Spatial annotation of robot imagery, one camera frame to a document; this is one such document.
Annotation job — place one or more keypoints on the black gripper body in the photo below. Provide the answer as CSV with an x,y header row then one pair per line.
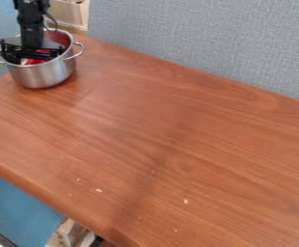
x,y
31,39

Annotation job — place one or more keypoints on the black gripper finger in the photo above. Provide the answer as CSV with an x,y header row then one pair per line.
x,y
11,58

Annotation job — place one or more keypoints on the red plastic block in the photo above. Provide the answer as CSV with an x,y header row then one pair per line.
x,y
32,60

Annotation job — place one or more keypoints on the stainless steel pot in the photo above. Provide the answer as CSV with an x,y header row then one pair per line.
x,y
48,74

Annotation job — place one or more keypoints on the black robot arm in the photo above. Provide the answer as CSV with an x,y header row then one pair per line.
x,y
35,7

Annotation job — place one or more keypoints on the beige wooden cabinet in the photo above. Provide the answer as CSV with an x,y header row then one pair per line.
x,y
71,13

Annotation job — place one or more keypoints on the white frame under table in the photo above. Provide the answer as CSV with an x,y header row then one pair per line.
x,y
71,235

